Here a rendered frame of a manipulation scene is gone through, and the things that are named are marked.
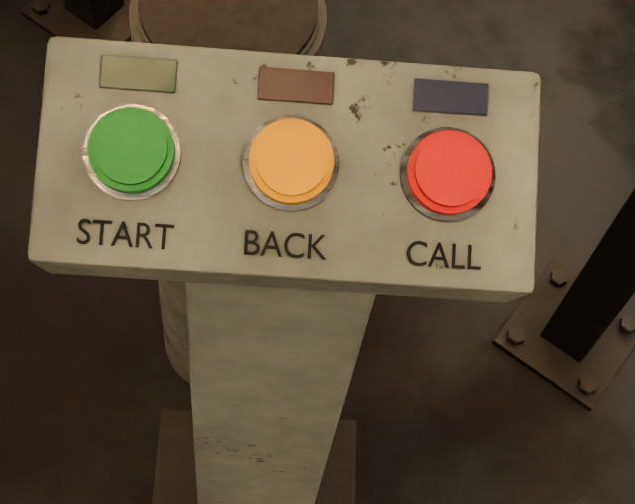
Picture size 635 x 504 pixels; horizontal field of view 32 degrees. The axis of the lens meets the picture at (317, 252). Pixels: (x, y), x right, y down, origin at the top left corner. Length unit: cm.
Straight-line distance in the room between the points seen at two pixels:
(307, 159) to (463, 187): 7
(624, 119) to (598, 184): 10
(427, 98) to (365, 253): 8
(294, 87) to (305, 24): 15
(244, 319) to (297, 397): 12
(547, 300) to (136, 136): 74
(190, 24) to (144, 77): 14
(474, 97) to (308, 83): 8
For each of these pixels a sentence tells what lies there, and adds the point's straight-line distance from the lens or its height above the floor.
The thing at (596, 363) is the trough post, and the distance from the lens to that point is 119.
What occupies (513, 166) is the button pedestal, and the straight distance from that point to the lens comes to 55.
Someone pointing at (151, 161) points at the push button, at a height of 61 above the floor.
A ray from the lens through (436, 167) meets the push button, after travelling 53.
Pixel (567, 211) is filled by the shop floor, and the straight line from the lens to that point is 127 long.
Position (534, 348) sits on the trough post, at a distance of 117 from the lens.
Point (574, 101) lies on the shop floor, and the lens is 135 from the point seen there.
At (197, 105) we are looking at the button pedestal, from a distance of 54.
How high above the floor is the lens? 105
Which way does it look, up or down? 62 degrees down
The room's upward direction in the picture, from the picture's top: 10 degrees clockwise
